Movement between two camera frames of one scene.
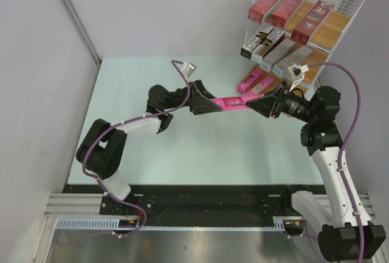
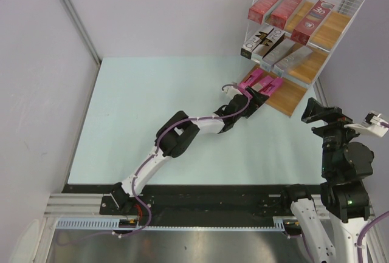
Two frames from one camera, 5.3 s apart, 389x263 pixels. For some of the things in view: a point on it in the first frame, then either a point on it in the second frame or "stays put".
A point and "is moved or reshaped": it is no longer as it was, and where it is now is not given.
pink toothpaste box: x=234 y=103 is moved or reshaped
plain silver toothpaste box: x=275 y=52 stays put
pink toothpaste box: x=263 y=85 stays put
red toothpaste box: x=289 y=5 stays put
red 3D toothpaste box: x=311 y=22 stays put
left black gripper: x=200 y=101 -> x=253 y=105
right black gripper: x=271 y=102 -> x=314 y=110
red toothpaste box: x=267 y=2 stays put
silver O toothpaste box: x=258 y=53 stays put
